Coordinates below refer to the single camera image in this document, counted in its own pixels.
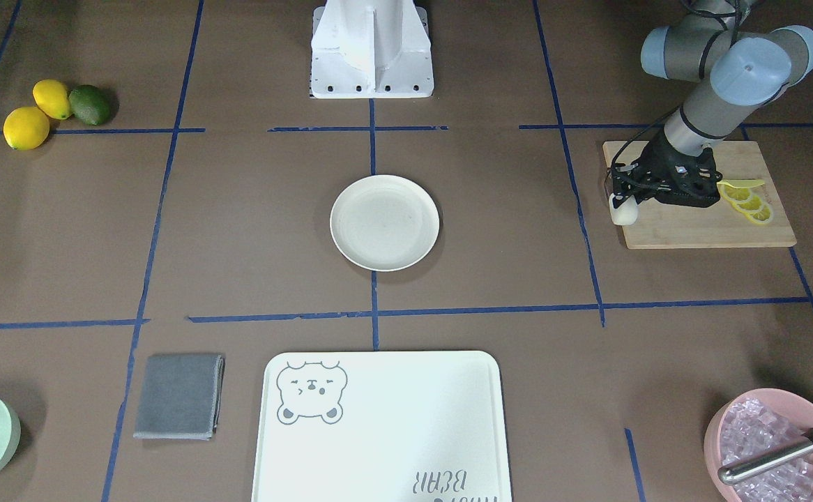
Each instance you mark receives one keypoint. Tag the yellow lemon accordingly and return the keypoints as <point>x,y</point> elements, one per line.
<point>52,97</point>
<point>26,128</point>

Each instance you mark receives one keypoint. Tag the green lime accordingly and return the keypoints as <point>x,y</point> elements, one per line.
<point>90,105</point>

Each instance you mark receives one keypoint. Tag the yellow knife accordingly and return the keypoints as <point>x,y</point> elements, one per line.
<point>742,184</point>

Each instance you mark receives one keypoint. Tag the bamboo cutting board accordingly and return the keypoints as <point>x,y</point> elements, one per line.
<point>666,226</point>

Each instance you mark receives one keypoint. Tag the round white plate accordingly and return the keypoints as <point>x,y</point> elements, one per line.
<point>384,223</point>

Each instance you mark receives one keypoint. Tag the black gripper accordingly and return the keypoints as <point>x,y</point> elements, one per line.
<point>655,162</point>

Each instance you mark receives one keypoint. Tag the lemon slices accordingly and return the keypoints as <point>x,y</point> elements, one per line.
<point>745,201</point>

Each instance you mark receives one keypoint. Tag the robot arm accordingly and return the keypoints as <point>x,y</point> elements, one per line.
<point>734,74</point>

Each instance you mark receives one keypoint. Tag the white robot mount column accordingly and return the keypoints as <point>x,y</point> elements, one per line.
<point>370,50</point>

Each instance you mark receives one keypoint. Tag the grey folded cloth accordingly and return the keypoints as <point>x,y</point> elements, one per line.
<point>180,397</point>

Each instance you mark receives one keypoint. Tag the white bear tray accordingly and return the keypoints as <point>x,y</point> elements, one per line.
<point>382,426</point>

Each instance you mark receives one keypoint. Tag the pink bowl with ice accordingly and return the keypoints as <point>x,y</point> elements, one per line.
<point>761,442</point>

